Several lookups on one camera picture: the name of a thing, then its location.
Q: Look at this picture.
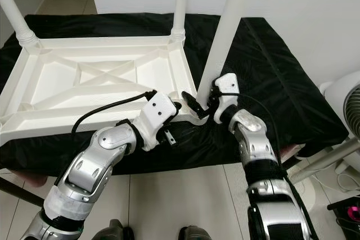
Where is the grey robot leg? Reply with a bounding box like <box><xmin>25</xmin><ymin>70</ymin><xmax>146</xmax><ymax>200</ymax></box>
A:
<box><xmin>96</xmin><ymin>220</ymin><xmax>133</xmax><ymax>240</ymax></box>
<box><xmin>178</xmin><ymin>226</ymin><xmax>212</xmax><ymax>240</ymax></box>

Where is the black metal table leg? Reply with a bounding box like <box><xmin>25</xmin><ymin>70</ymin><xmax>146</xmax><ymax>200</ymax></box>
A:
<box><xmin>280</xmin><ymin>163</ymin><xmax>305</xmax><ymax>183</ymax></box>
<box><xmin>0</xmin><ymin>177</ymin><xmax>30</xmax><ymax>208</ymax></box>

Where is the white standing fan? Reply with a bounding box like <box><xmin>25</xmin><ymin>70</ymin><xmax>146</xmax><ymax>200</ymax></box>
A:
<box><xmin>287</xmin><ymin>76</ymin><xmax>360</xmax><ymax>208</ymax></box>

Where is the grey robot left leg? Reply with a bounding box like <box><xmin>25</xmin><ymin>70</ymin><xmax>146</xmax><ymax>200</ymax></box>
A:
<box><xmin>96</xmin><ymin>220</ymin><xmax>133</xmax><ymax>240</ymax></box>

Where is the white plastic table leg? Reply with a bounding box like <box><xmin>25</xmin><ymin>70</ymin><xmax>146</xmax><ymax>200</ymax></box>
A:
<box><xmin>196</xmin><ymin>0</ymin><xmax>259</xmax><ymax>106</ymax></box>
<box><xmin>0</xmin><ymin>0</ymin><xmax>42</xmax><ymax>49</ymax></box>
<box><xmin>171</xmin><ymin>0</ymin><xmax>190</xmax><ymax>42</ymax></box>

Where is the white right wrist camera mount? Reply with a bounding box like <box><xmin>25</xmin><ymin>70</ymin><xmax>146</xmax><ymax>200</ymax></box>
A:
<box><xmin>213</xmin><ymin>73</ymin><xmax>240</xmax><ymax>125</ymax></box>

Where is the black cloth table cover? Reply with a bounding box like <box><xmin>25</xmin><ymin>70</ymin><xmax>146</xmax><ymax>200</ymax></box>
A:
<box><xmin>0</xmin><ymin>13</ymin><xmax>351</xmax><ymax>177</ymax></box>

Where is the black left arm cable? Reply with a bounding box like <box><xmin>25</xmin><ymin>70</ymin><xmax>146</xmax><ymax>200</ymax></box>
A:
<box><xmin>71</xmin><ymin>89</ymin><xmax>158</xmax><ymax>135</ymax></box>

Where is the white plastic children table top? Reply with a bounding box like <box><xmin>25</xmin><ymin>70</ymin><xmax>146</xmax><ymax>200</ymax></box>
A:
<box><xmin>0</xmin><ymin>35</ymin><xmax>209</xmax><ymax>147</ymax></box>

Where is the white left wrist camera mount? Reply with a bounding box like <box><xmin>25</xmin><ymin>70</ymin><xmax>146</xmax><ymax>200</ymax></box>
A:
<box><xmin>140</xmin><ymin>90</ymin><xmax>181</xmax><ymax>152</ymax></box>

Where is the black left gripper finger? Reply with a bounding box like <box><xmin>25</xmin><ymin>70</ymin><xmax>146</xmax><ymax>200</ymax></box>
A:
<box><xmin>174</xmin><ymin>121</ymin><xmax>204</xmax><ymax>138</ymax></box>

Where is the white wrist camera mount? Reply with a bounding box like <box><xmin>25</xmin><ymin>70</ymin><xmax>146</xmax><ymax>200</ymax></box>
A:
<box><xmin>140</xmin><ymin>90</ymin><xmax>181</xmax><ymax>152</ymax></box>
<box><xmin>213</xmin><ymin>73</ymin><xmax>240</xmax><ymax>125</ymax></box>

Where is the grey robot right leg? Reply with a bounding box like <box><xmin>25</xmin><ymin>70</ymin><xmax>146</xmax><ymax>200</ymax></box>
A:
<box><xmin>178</xmin><ymin>226</ymin><xmax>212</xmax><ymax>240</ymax></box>

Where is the magenta metal part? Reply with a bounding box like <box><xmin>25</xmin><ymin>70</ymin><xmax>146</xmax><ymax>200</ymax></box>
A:
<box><xmin>345</xmin><ymin>206</ymin><xmax>360</xmax><ymax>221</ymax></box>

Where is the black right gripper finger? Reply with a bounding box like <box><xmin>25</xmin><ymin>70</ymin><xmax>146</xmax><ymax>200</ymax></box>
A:
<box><xmin>181</xmin><ymin>92</ymin><xmax>205</xmax><ymax>120</ymax></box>

